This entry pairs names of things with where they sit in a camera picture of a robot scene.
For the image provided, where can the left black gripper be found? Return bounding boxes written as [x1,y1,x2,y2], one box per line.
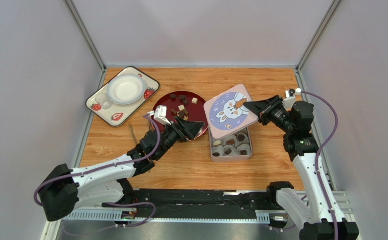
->
[154,116,204,161]

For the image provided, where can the dark red round plate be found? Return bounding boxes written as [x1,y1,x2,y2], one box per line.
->
[153,91,208,139]

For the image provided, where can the white oval chocolate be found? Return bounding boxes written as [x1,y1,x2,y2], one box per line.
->
[212,140,221,147]

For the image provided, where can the silver tin lid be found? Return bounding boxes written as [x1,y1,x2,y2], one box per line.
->
[203,84,258,140]

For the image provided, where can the dark heart chocolate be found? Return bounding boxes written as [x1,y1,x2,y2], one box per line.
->
[237,133,246,142]
[239,150,247,156]

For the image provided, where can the metal tongs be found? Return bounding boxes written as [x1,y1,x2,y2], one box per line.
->
[128,117,150,144]

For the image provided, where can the pink square tin box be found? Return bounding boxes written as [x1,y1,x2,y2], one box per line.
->
[209,127,253,163]

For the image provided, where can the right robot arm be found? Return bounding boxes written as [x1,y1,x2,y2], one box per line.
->
[243,95,359,240]

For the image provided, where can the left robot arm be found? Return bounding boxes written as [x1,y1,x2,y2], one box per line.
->
[34,118,205,222]

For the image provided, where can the white round bowl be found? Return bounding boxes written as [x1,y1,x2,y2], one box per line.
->
[106,74,146,105]

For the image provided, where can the small clear glass cup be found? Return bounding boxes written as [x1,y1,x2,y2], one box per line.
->
[95,93,113,110]

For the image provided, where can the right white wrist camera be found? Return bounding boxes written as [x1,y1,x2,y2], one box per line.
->
[285,88,302,99]

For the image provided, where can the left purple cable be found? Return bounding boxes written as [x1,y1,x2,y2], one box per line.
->
[33,113,162,228]

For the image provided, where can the purple cable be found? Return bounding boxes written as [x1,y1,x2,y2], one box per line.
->
[33,113,162,228]
[295,89,339,240]

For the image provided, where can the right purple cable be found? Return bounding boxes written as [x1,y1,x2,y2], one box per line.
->
[295,89,339,240]

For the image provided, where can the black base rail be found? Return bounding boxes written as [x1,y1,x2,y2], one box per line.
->
[129,189,283,220]

